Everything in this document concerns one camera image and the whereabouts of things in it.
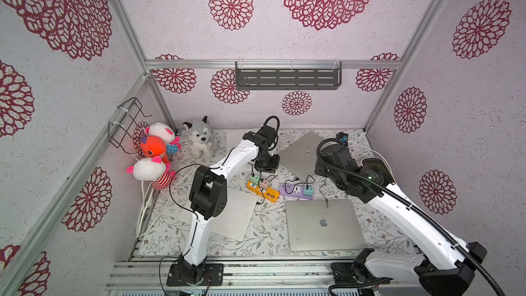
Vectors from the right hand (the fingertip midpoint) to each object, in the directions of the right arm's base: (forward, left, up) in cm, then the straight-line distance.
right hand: (320, 158), depth 72 cm
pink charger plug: (+1, +20, -21) cm, 29 cm away
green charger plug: (+4, +24, -21) cm, 32 cm away
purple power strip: (+1, +6, -26) cm, 26 cm away
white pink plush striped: (-1, +63, -7) cm, 63 cm away
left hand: (+6, +16, -18) cm, 24 cm away
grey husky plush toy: (+19, +50, -14) cm, 55 cm away
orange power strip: (-1, +18, -25) cm, 31 cm away
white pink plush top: (+21, +68, -7) cm, 72 cm away
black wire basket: (+14, +73, +9) cm, 74 cm away
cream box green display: (+15, -33, -23) cm, 43 cm away
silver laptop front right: (-15, +1, -28) cm, 31 cm away
